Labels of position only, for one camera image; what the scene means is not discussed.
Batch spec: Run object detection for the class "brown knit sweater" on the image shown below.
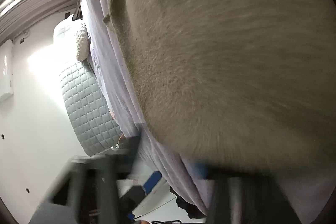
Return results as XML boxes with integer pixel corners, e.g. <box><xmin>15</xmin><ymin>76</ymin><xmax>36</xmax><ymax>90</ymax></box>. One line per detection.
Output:
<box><xmin>104</xmin><ymin>0</ymin><xmax>335</xmax><ymax>173</ymax></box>

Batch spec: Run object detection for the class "lavender embossed bed blanket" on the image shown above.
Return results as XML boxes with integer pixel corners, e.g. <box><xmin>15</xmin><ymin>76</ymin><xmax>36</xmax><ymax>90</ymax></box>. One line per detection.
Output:
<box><xmin>81</xmin><ymin>0</ymin><xmax>212</xmax><ymax>214</ymax></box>

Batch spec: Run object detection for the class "grey quilted headboard cushion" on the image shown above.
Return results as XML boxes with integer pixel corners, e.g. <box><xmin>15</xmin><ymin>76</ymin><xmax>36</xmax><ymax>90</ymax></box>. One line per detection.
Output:
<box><xmin>60</xmin><ymin>61</ymin><xmax>122</xmax><ymax>156</ymax></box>

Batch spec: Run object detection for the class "white quilted pillow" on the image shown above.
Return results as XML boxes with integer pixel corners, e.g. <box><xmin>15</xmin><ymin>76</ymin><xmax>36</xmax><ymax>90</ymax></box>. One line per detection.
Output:
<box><xmin>53</xmin><ymin>16</ymin><xmax>90</xmax><ymax>62</ymax></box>

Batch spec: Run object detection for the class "black strap on bed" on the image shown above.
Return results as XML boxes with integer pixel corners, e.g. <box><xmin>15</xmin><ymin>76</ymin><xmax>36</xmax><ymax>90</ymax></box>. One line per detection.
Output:
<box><xmin>71</xmin><ymin>0</ymin><xmax>83</xmax><ymax>21</ymax></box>

